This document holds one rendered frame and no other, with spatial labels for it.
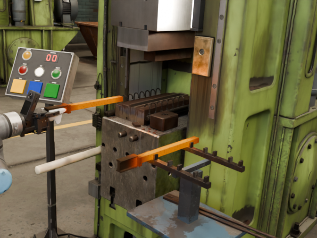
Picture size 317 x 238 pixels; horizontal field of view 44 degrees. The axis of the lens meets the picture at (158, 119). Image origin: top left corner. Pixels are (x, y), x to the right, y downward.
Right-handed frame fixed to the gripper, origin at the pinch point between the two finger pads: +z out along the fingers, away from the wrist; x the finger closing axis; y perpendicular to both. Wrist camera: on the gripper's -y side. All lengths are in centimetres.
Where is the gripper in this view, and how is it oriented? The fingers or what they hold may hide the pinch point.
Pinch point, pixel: (62, 107)
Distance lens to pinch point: 165.1
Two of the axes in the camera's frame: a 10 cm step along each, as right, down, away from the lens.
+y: -0.5, 9.5, 3.1
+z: 6.5, -2.1, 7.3
